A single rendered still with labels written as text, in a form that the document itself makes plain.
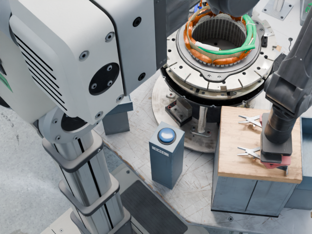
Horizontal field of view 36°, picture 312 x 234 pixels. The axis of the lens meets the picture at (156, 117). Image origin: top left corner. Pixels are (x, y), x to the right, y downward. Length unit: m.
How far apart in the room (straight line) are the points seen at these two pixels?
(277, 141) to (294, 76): 0.20
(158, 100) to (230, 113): 0.39
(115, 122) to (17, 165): 1.06
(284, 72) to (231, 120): 0.33
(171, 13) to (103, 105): 0.11
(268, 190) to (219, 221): 0.22
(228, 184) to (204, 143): 0.28
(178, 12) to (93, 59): 0.11
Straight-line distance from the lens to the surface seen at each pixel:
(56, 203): 2.32
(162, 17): 0.44
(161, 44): 0.46
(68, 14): 0.39
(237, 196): 1.31
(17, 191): 2.39
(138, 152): 1.50
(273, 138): 1.07
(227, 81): 1.26
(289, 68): 0.93
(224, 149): 1.19
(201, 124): 1.44
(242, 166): 1.18
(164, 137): 1.22
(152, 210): 1.97
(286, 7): 1.89
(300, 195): 1.38
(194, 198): 1.44
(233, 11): 0.52
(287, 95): 0.95
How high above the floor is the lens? 2.12
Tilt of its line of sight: 59 degrees down
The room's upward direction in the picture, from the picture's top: 3 degrees counter-clockwise
